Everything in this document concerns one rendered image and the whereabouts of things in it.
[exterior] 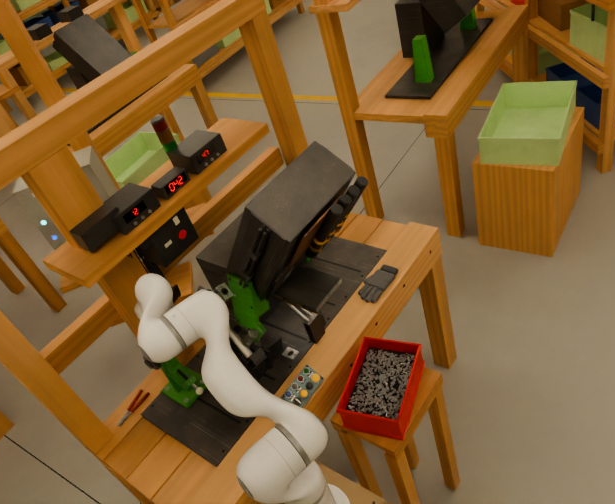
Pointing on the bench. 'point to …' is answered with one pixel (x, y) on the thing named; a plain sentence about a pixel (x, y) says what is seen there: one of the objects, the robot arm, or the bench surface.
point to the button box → (302, 387)
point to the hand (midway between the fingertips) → (221, 294)
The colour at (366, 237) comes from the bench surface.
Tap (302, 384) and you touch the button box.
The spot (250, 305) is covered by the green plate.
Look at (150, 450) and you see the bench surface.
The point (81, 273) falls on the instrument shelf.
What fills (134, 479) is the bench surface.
